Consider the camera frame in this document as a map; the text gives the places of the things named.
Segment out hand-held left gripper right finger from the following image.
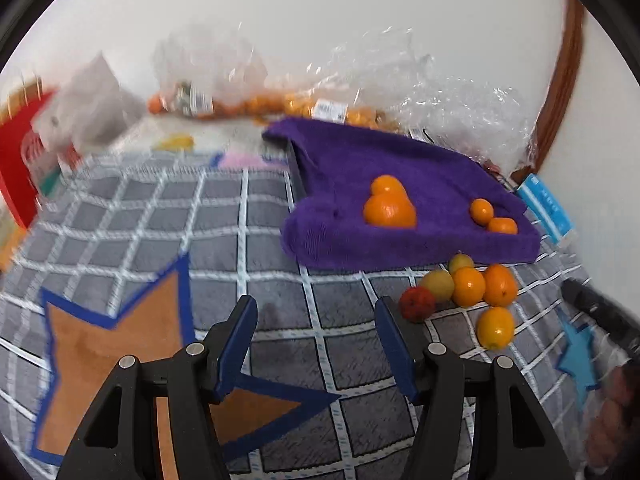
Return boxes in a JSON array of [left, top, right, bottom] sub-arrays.
[[375, 296, 575, 480]]

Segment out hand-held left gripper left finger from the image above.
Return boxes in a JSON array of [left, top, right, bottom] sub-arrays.
[[57, 295, 259, 480]]

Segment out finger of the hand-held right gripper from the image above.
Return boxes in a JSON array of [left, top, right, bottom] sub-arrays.
[[560, 279, 640, 353]]

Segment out red round fruit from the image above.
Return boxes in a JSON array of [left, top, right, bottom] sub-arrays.
[[398, 287, 436, 323]]

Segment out yellow-green round fruit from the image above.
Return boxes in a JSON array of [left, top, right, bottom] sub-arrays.
[[419, 270, 456, 303]]

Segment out oval orange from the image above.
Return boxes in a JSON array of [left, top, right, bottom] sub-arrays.
[[476, 306, 516, 351]]

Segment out large orange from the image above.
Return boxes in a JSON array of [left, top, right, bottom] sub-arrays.
[[363, 192, 417, 229]]

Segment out purple towel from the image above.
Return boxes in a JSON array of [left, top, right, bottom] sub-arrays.
[[262, 117, 542, 268]]

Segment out grey plaid star blanket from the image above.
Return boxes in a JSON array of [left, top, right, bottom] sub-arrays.
[[0, 152, 631, 480]]

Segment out blue tissue box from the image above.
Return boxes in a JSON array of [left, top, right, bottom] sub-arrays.
[[515, 174, 578, 248]]

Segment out printed newspaper sheet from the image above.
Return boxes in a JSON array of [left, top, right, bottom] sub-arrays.
[[107, 115, 291, 168]]

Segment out pile of bagged oranges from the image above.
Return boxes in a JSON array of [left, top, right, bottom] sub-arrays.
[[210, 92, 381, 128]]

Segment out crumpled clear plastic bags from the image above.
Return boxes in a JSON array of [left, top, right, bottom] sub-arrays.
[[265, 30, 538, 171]]

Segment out clear plastic bag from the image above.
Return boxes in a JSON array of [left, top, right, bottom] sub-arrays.
[[152, 30, 271, 117]]

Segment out grey-white plastic bag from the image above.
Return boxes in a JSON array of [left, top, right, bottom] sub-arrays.
[[32, 52, 148, 161]]

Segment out red paper bag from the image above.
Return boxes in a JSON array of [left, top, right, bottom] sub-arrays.
[[0, 87, 61, 231]]

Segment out brown wooden door frame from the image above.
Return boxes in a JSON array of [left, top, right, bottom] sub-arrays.
[[517, 0, 586, 176]]

